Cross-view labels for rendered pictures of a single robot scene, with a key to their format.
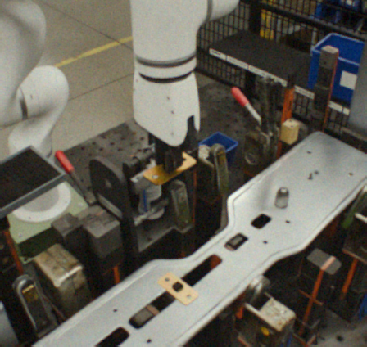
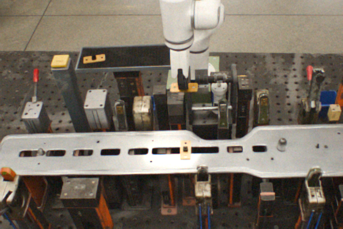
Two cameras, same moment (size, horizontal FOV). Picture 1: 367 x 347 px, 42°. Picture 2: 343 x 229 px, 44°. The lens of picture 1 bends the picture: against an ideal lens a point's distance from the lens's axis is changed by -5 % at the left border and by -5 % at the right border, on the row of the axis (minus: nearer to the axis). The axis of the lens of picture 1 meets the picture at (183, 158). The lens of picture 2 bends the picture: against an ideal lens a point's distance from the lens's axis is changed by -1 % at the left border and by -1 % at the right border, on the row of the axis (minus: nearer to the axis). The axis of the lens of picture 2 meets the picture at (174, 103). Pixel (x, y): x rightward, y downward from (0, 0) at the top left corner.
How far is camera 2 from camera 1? 83 cm
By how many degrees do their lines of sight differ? 38
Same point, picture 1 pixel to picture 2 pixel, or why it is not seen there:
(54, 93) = not seen: hidden behind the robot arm
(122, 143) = (280, 66)
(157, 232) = (211, 120)
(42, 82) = not seen: hidden behind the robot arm
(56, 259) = (142, 102)
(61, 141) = (289, 43)
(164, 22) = (166, 23)
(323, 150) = not seen: outside the picture
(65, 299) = (136, 122)
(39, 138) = (196, 40)
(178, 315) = (173, 161)
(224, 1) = (201, 23)
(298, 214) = (282, 160)
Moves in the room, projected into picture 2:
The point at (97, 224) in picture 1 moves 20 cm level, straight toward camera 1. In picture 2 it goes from (173, 98) to (142, 134)
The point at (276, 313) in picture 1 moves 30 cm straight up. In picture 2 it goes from (202, 189) to (200, 127)
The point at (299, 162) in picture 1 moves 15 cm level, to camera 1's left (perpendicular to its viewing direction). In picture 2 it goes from (323, 134) to (289, 113)
